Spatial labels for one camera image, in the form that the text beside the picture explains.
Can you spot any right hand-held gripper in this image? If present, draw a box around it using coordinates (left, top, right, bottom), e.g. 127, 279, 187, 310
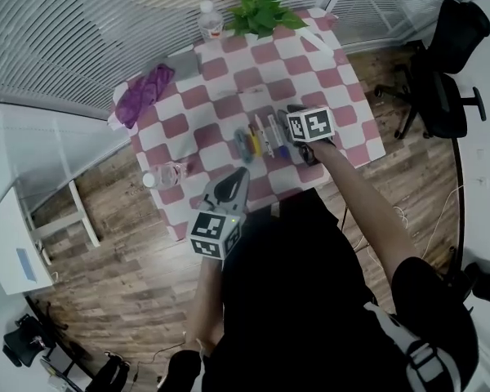
276, 104, 336, 167

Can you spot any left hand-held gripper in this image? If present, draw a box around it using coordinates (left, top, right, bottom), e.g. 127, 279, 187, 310
187, 168, 252, 261

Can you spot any white marker with blue cap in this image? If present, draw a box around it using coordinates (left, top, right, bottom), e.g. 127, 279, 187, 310
266, 115, 290, 158

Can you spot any cream white pen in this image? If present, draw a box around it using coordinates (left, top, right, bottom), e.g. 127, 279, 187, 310
255, 114, 275, 158

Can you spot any person's left forearm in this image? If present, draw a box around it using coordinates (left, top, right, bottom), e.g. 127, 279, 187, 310
185, 257, 225, 353

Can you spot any person's right forearm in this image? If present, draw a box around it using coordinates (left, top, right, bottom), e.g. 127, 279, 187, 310
312, 143, 421, 283

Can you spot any pink white checkered table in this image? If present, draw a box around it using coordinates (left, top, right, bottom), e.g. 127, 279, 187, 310
108, 7, 387, 243

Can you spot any small black office chair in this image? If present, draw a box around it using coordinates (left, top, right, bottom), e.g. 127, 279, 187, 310
2, 314, 58, 369

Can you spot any clear water bottle red label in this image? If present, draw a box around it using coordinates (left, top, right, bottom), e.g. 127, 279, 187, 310
141, 161, 189, 190
197, 0, 225, 42

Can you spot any white paper strip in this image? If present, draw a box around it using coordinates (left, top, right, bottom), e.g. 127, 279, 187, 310
297, 29, 334, 56

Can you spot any green potted plant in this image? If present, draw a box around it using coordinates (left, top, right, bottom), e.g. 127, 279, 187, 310
226, 0, 310, 40

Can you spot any grey pad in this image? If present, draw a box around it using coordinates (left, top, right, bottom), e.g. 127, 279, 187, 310
165, 51, 203, 83

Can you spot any person's black clothed body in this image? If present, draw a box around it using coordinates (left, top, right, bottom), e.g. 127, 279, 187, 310
157, 189, 481, 392

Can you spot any purple cloth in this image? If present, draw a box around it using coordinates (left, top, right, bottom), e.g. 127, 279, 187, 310
114, 63, 176, 129

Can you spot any blue paper sheet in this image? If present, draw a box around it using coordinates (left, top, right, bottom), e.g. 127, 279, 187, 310
16, 247, 37, 282

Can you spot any white power strip with cables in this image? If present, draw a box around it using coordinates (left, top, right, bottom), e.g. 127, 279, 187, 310
391, 206, 409, 228

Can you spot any long white floor cable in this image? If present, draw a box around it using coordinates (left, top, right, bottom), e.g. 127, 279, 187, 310
422, 184, 466, 256

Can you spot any grey shoulder strap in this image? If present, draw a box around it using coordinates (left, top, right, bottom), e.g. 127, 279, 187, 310
363, 302, 458, 392

